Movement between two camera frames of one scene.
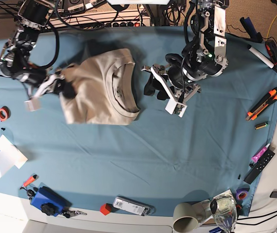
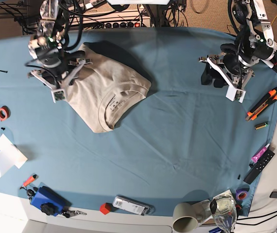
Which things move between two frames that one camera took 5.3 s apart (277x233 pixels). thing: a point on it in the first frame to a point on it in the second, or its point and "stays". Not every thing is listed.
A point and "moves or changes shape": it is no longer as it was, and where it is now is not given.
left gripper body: [177, 105] to [236, 79]
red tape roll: [4, 113] stays
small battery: [260, 125] stays
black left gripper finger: [163, 95] to [219, 83]
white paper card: [11, 152] stays
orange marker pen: [32, 178] stays
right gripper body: [34, 103] to [57, 83]
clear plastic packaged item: [132, 206] stays
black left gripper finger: [150, 87] to [207, 75]
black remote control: [259, 167] stays
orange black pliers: [274, 52] stays
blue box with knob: [50, 202] stays
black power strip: [131, 24] stays
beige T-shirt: [105, 89] moves or changes shape
